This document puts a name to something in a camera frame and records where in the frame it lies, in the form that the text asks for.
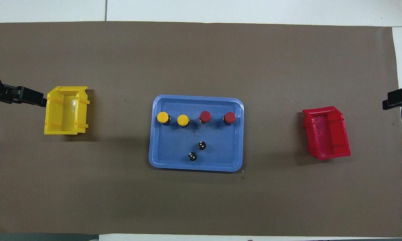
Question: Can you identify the yellow plastic bin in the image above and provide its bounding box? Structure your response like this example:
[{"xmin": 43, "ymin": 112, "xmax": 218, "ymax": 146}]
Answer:
[{"xmin": 44, "ymin": 86, "xmax": 89, "ymax": 135}]

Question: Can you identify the grey mounting plate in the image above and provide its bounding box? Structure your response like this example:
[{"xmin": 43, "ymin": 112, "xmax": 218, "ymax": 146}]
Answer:
[{"xmin": 0, "ymin": 232, "xmax": 100, "ymax": 241}]

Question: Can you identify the red plastic bin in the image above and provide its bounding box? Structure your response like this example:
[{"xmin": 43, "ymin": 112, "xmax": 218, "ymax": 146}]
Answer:
[{"xmin": 302, "ymin": 106, "xmax": 351, "ymax": 160}]

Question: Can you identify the brown paper mat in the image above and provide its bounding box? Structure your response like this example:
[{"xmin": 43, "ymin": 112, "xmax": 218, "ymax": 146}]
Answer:
[{"xmin": 0, "ymin": 21, "xmax": 402, "ymax": 238}]

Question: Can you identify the blue plastic tray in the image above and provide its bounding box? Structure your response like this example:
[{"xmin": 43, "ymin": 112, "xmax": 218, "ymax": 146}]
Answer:
[{"xmin": 148, "ymin": 95, "xmax": 244, "ymax": 172}]

